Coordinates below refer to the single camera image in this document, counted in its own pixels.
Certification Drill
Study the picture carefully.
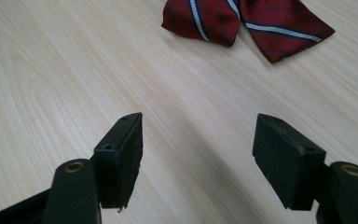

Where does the red striped bow tie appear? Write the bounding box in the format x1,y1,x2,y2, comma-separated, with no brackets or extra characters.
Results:
161,0,336,64

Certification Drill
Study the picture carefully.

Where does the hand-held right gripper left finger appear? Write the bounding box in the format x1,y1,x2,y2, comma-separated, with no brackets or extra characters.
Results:
92,112,145,210

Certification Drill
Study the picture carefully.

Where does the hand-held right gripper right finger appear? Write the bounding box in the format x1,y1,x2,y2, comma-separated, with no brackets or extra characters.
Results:
252,113,327,211

